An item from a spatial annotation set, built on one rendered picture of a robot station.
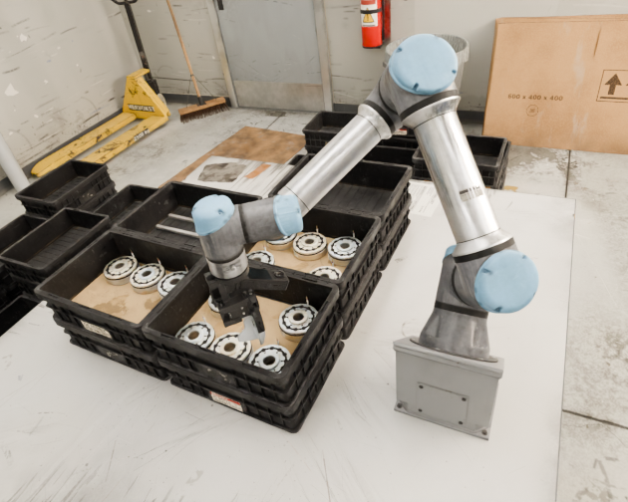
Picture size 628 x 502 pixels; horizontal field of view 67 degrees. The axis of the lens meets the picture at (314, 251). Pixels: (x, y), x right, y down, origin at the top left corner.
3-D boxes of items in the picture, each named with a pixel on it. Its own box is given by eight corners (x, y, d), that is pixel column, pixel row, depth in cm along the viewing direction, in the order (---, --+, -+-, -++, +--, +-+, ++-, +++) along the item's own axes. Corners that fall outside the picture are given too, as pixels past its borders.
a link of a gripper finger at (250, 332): (241, 352, 104) (229, 319, 100) (266, 341, 106) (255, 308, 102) (245, 360, 101) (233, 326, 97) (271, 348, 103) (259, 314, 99)
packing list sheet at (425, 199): (449, 184, 186) (449, 183, 186) (435, 218, 170) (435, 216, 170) (369, 175, 199) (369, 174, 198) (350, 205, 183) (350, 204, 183)
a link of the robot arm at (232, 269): (236, 234, 95) (250, 256, 89) (241, 252, 97) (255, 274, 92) (200, 248, 93) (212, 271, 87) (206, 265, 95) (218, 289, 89)
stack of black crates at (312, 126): (380, 161, 318) (378, 114, 296) (365, 184, 297) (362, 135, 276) (325, 155, 333) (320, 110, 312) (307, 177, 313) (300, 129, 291)
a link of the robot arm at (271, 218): (294, 196, 96) (241, 207, 95) (296, 188, 85) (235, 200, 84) (302, 234, 96) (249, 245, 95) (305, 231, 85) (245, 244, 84)
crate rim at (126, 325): (212, 259, 134) (210, 253, 132) (142, 336, 114) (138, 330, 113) (113, 234, 150) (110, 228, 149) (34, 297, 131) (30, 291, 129)
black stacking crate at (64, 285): (220, 284, 140) (210, 255, 133) (155, 360, 120) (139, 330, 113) (124, 257, 156) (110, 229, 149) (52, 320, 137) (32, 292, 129)
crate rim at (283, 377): (341, 292, 118) (341, 285, 116) (284, 387, 98) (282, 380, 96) (213, 259, 134) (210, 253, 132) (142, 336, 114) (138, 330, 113)
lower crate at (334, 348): (348, 345, 131) (344, 315, 123) (298, 439, 111) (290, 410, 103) (229, 309, 147) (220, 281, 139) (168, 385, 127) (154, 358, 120)
